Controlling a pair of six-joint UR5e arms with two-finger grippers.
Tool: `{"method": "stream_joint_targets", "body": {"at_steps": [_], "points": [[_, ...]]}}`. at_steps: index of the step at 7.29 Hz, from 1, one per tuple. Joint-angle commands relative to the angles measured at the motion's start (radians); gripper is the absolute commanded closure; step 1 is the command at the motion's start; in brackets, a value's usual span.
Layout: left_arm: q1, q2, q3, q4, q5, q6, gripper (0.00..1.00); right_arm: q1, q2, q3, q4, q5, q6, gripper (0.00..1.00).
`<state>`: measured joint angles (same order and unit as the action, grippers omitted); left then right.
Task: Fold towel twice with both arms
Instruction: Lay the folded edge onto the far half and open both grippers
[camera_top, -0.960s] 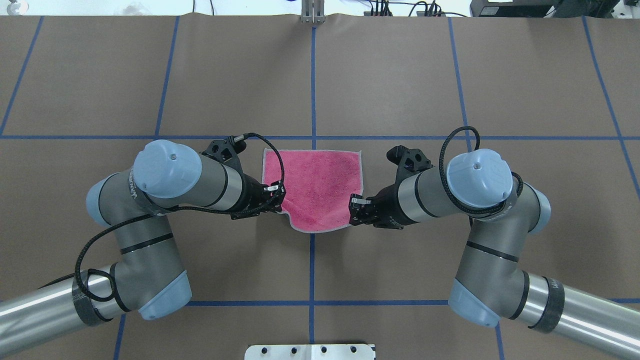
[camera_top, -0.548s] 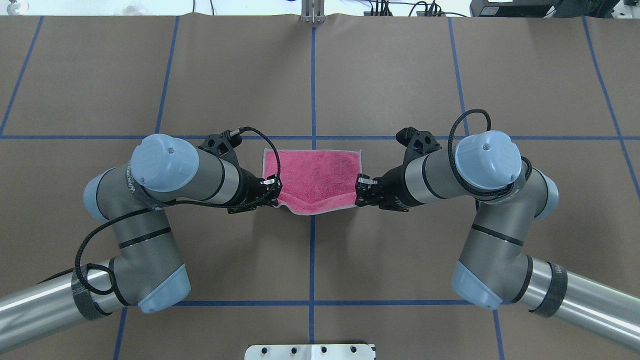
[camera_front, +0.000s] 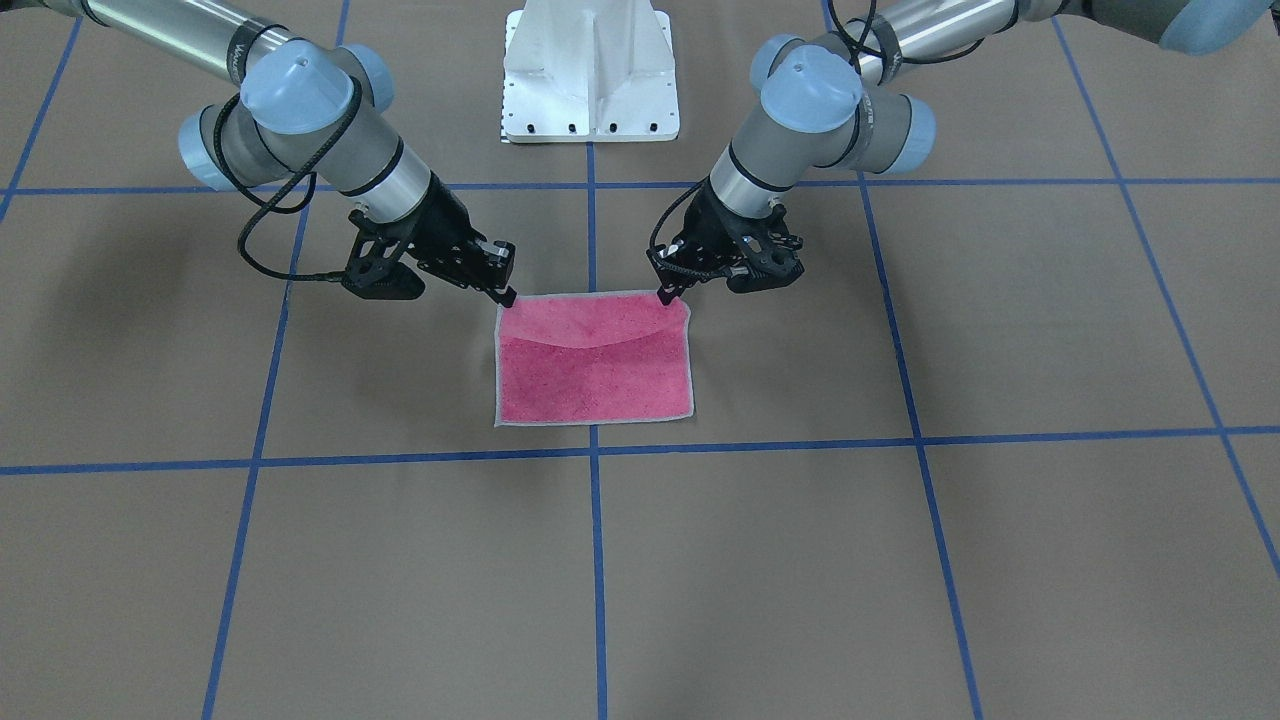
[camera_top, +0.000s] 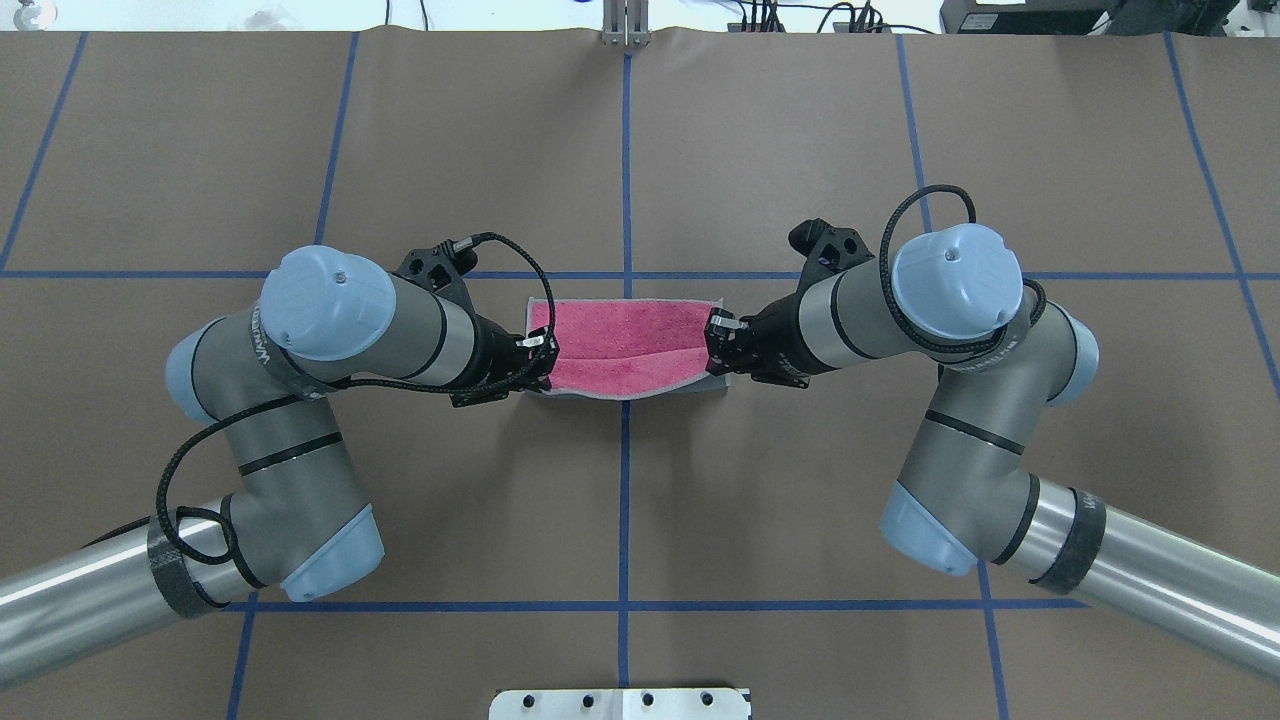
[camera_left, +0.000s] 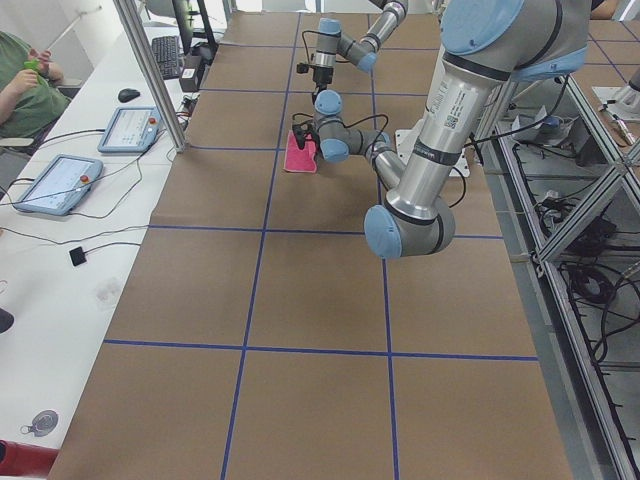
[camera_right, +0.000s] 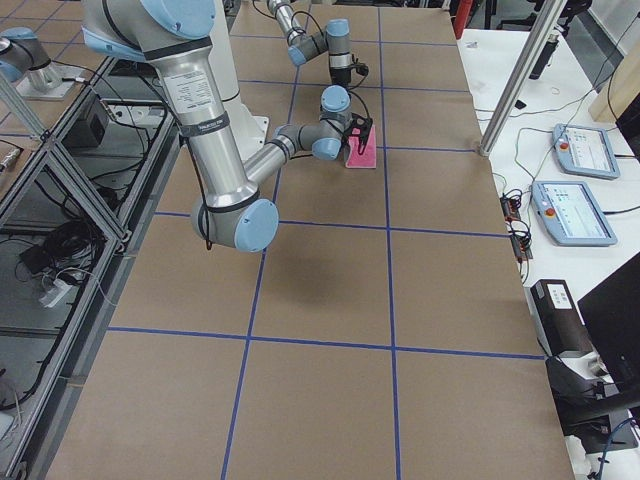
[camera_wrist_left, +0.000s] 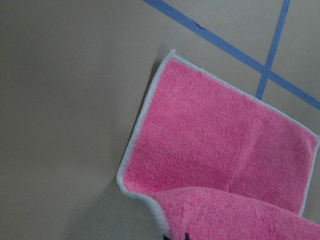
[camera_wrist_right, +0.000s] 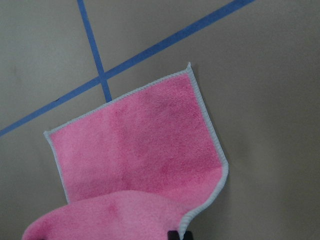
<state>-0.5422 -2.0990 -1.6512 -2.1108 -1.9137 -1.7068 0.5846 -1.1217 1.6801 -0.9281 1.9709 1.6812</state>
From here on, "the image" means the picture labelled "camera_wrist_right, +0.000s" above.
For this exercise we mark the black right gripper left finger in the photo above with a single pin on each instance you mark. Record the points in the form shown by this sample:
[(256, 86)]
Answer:
[(173, 235)]

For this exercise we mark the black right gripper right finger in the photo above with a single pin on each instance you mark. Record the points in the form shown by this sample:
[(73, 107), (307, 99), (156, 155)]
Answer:
[(188, 235)]

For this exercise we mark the pink towel with white edge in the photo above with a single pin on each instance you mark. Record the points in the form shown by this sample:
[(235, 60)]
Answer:
[(137, 167)]

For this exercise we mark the blue tape line lengthwise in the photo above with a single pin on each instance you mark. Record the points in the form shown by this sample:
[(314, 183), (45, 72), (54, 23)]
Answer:
[(94, 50)]

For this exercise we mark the blue tape line crosswise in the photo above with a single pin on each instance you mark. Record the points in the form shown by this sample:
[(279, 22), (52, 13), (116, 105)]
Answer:
[(167, 42)]

